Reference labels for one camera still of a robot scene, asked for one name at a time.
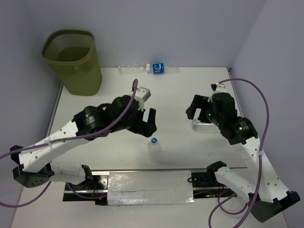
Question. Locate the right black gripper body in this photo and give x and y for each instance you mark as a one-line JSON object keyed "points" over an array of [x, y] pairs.
{"points": [[202, 102]]}

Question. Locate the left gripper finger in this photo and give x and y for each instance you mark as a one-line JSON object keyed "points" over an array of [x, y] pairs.
{"points": [[148, 129], [151, 117]]}

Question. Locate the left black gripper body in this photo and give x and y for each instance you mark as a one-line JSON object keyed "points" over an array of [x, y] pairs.
{"points": [[135, 124]]}

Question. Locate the clear wide plastic jar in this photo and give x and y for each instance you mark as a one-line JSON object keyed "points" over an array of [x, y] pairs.
{"points": [[201, 127]]}

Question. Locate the bottle blue cap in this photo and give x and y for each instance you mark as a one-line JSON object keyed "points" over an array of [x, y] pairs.
{"points": [[154, 149]]}

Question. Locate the blue label plastic bottle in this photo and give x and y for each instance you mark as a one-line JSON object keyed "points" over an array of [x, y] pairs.
{"points": [[160, 68]]}

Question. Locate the clear bottle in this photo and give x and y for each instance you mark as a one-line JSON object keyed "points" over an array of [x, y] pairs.
{"points": [[132, 69]]}

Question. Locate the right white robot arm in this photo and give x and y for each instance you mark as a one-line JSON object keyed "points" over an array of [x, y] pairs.
{"points": [[267, 194]]}

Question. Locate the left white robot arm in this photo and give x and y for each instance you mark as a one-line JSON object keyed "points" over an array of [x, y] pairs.
{"points": [[36, 166]]}

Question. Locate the olive green plastic bin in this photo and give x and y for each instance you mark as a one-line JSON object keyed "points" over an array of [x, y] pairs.
{"points": [[72, 55]]}

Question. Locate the silver foil cover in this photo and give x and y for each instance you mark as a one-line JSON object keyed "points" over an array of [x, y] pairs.
{"points": [[149, 188]]}

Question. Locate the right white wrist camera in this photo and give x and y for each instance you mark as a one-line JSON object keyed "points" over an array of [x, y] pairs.
{"points": [[218, 88]]}

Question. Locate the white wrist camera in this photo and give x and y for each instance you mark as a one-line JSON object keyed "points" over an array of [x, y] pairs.
{"points": [[141, 96], [218, 88]]}

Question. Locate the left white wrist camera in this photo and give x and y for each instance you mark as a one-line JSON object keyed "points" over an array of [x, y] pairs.
{"points": [[141, 96]]}

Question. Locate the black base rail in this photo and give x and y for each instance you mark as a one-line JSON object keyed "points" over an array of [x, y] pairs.
{"points": [[203, 186]]}

